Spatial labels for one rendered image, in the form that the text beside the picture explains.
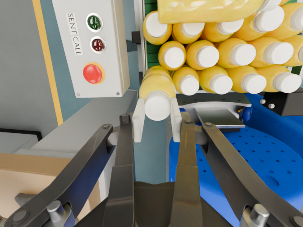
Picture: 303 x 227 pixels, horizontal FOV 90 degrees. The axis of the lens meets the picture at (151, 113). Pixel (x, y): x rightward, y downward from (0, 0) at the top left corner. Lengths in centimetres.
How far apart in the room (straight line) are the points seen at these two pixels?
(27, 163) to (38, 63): 126
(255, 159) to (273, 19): 27
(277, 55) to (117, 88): 32
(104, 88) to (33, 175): 38
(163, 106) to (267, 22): 25
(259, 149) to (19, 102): 201
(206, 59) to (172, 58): 7
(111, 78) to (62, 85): 140
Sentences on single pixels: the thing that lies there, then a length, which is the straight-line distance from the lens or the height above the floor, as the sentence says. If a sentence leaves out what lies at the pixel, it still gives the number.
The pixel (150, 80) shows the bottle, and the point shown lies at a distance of 25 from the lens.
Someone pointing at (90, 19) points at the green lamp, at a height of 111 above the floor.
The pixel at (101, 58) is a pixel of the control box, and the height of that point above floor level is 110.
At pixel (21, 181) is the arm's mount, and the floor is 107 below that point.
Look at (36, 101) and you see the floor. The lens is 193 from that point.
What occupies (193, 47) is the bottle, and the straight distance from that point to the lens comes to 37.
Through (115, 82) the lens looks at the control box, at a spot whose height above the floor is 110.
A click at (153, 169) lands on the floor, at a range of 194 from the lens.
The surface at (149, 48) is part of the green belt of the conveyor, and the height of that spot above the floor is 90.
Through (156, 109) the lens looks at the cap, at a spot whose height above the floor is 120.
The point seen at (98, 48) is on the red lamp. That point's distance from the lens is 31.
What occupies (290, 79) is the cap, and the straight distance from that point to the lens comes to 42.
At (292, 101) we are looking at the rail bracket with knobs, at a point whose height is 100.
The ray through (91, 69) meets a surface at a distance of 31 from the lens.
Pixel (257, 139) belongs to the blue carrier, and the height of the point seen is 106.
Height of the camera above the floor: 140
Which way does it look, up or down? 66 degrees down
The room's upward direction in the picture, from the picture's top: 173 degrees counter-clockwise
